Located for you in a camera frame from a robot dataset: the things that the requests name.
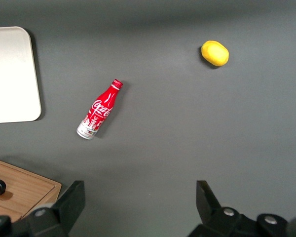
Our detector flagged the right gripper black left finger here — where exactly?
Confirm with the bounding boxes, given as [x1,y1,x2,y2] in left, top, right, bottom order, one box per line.
[27,180,86,237]

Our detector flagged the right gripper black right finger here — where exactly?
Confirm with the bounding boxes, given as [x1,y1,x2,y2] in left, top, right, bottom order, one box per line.
[187,180,257,237]

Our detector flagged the wooden drawer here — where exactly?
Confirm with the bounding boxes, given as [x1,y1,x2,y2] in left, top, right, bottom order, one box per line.
[0,157,63,199]

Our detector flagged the wooden drawer cabinet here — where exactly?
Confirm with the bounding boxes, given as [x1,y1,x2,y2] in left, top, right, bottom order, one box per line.
[0,157,63,224]

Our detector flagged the red Coca-Cola bottle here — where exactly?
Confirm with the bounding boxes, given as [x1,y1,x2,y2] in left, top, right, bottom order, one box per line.
[76,79,124,141]

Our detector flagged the beige plastic tray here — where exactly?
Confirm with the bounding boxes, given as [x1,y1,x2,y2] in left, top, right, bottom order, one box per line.
[0,26,42,124]

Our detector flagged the yellow lemon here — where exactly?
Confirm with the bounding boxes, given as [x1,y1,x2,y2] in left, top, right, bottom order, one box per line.
[201,40,229,68]

